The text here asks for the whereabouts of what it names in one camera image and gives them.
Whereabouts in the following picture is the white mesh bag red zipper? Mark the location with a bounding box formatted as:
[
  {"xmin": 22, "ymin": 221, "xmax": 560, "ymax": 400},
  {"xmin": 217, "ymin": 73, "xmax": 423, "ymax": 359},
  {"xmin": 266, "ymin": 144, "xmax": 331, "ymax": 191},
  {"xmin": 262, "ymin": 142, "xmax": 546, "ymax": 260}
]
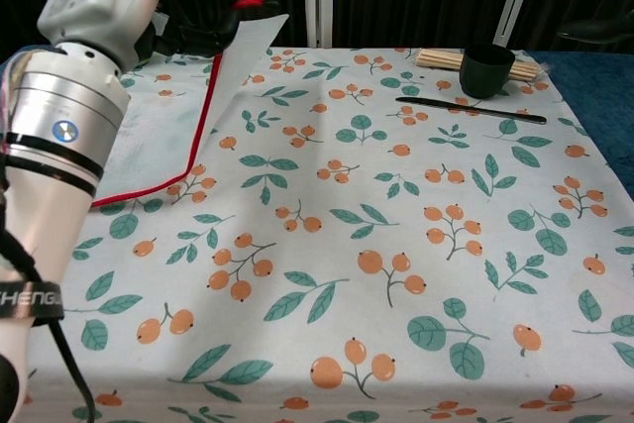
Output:
[{"xmin": 91, "ymin": 14, "xmax": 290, "ymax": 209}]

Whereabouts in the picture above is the bundle of wooden sticks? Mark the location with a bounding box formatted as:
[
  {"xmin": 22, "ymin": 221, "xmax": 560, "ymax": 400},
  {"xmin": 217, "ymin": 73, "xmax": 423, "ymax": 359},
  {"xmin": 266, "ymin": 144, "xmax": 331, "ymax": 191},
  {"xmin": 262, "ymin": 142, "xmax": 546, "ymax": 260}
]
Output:
[{"xmin": 414, "ymin": 48, "xmax": 542, "ymax": 84}]

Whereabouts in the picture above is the floral print tablecloth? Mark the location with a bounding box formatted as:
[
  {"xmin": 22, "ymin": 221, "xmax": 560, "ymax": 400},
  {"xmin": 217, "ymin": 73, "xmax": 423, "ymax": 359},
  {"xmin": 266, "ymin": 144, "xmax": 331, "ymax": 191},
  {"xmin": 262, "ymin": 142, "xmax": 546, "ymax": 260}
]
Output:
[{"xmin": 0, "ymin": 46, "xmax": 634, "ymax": 423}]

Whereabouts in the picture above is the black table knife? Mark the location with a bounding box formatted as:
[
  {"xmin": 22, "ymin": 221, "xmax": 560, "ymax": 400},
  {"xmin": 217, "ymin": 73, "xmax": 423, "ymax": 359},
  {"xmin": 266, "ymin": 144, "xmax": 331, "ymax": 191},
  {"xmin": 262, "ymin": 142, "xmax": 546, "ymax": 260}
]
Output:
[{"xmin": 394, "ymin": 95, "xmax": 548, "ymax": 125}]

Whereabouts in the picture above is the black plastic cup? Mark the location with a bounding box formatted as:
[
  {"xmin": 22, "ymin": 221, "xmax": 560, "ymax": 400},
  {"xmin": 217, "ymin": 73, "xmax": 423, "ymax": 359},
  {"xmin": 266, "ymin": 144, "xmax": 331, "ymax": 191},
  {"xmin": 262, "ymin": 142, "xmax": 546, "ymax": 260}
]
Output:
[{"xmin": 459, "ymin": 44, "xmax": 517, "ymax": 100}]

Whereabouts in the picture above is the blue table cover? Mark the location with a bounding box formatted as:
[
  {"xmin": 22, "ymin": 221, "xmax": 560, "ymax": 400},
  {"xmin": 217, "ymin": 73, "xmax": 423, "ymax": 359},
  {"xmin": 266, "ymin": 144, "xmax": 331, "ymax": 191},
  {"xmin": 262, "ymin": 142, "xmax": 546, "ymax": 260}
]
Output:
[{"xmin": 525, "ymin": 49, "xmax": 634, "ymax": 196}]

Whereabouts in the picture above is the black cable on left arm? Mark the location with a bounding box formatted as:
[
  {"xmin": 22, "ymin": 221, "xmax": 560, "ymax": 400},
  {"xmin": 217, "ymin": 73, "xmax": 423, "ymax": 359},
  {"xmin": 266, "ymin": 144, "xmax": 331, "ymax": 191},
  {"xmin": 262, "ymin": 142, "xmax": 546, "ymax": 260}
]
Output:
[{"xmin": 0, "ymin": 155, "xmax": 98, "ymax": 423}]

